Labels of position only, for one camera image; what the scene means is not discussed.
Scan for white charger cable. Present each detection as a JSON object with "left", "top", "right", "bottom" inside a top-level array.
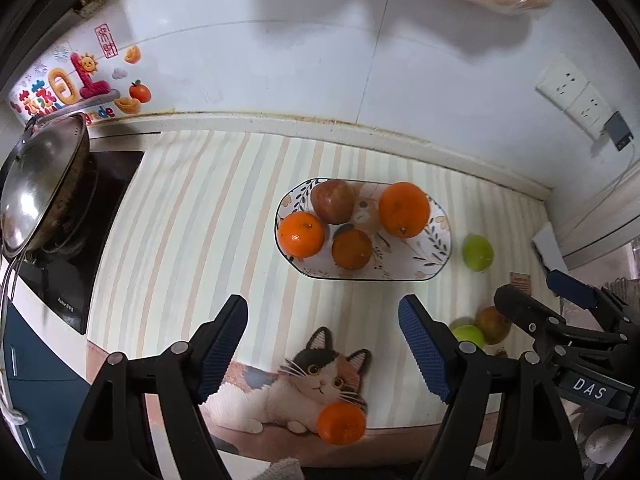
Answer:
[{"left": 550, "top": 147, "right": 640, "bottom": 243}]

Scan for bright small orange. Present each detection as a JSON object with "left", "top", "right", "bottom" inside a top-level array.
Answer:
[{"left": 317, "top": 401, "right": 367, "bottom": 447}]

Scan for white paper box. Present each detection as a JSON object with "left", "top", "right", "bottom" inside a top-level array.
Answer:
[{"left": 532, "top": 222, "right": 571, "bottom": 274}]

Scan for dark wok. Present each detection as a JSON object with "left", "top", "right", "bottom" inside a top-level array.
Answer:
[{"left": 30, "top": 125, "right": 101, "bottom": 255}]

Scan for black glass gas stove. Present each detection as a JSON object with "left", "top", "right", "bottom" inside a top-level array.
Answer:
[{"left": 14, "top": 149, "right": 146, "bottom": 336}]

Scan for white wall socket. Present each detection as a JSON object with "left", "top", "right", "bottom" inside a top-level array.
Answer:
[{"left": 535, "top": 55, "right": 614, "bottom": 139}]

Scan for dark small orange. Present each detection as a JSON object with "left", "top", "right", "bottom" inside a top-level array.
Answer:
[{"left": 331, "top": 229, "right": 374, "bottom": 271}]

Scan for floral oval plate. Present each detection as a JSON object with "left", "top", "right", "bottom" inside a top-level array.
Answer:
[{"left": 274, "top": 178, "right": 453, "bottom": 281}]

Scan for grey plug charger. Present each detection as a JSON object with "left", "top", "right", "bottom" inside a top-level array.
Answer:
[{"left": 599, "top": 111, "right": 635, "bottom": 152}]

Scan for white rounded object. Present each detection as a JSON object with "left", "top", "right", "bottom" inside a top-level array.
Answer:
[{"left": 584, "top": 422, "right": 637, "bottom": 467}]

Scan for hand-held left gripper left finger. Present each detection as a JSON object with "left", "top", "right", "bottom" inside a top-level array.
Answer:
[{"left": 60, "top": 294, "right": 249, "bottom": 480}]

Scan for medium orange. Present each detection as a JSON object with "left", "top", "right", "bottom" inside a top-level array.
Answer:
[{"left": 277, "top": 211, "right": 326, "bottom": 260}]

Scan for blue cabinet front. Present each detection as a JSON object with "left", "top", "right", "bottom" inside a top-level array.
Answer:
[{"left": 0, "top": 302, "right": 97, "bottom": 480}]

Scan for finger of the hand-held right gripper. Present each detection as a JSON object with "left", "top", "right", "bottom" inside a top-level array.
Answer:
[
  {"left": 545, "top": 269, "right": 640, "bottom": 343},
  {"left": 494, "top": 284, "right": 568, "bottom": 348}
]

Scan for reddish brown fruit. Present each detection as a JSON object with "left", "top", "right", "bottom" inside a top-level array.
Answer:
[{"left": 310, "top": 178, "right": 356, "bottom": 225}]

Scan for white cloth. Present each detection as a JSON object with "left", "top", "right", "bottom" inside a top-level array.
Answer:
[{"left": 254, "top": 457, "right": 306, "bottom": 480}]

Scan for striped cat print mat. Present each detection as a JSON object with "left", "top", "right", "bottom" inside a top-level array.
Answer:
[{"left": 86, "top": 129, "right": 554, "bottom": 463}]

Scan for green round fruit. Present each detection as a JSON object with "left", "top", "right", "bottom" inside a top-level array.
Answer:
[
  {"left": 450, "top": 324, "right": 486, "bottom": 354},
  {"left": 461, "top": 234, "right": 495, "bottom": 272}
]

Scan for colourful wall sticker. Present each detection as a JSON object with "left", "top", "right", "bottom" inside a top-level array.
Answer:
[{"left": 10, "top": 22, "right": 153, "bottom": 127}]

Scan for large orange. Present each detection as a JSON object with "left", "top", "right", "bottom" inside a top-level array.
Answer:
[{"left": 378, "top": 181, "right": 432, "bottom": 239}]

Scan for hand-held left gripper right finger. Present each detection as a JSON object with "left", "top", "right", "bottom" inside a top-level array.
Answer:
[{"left": 398, "top": 294, "right": 583, "bottom": 480}]

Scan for steel wok with lid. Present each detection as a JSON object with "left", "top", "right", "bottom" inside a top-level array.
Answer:
[{"left": 0, "top": 113, "right": 91, "bottom": 257}]

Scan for brown orange round fruit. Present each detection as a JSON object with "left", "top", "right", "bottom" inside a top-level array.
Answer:
[{"left": 475, "top": 306, "right": 512, "bottom": 346}]

